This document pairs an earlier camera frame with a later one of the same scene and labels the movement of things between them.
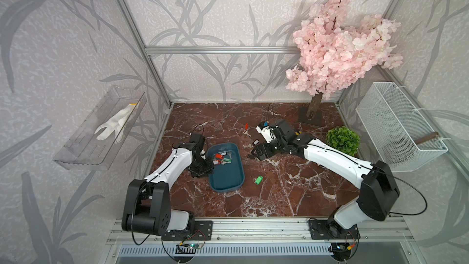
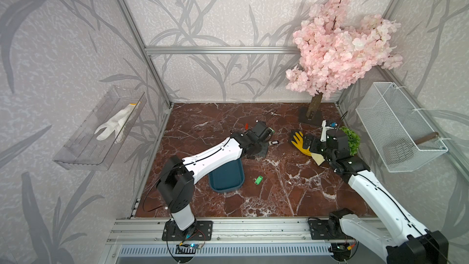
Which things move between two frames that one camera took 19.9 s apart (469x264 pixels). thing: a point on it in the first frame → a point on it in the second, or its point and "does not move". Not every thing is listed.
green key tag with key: x=258 y=181 does not move
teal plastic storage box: x=226 y=176 does not move
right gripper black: x=265 y=155 → x=316 y=142
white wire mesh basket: x=398 y=131 does not move
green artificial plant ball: x=344 y=139 does not move
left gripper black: x=209 y=168 → x=265 y=150
